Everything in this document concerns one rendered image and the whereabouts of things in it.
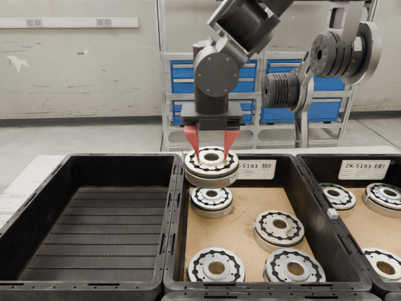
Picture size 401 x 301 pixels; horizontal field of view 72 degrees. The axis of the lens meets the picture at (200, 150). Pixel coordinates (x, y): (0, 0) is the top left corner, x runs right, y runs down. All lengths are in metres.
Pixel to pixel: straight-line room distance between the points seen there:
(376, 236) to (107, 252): 0.58
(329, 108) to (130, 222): 2.35
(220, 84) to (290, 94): 1.10
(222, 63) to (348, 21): 0.68
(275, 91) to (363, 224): 0.85
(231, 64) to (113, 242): 0.45
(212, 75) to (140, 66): 2.91
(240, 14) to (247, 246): 0.44
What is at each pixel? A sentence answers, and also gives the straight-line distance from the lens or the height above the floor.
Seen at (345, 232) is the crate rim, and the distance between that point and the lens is 0.56.
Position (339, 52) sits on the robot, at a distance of 0.99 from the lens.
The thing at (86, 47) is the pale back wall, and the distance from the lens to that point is 3.35.
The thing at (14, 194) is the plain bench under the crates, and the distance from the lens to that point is 1.16.
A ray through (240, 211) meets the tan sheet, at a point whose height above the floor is 0.83.
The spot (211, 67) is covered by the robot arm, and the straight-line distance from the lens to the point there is 0.36.
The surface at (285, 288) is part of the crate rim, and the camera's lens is 0.45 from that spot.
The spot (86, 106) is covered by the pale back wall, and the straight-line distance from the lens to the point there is 3.53.
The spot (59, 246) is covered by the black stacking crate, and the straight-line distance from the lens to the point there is 0.68.
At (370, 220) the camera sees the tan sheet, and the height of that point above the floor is 0.83.
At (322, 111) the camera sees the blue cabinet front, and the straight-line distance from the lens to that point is 2.77.
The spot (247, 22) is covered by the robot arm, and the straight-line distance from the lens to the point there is 0.43.
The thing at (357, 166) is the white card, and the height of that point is 0.90.
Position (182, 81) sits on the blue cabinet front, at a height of 0.71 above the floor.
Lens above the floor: 1.28
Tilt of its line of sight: 28 degrees down
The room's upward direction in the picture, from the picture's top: straight up
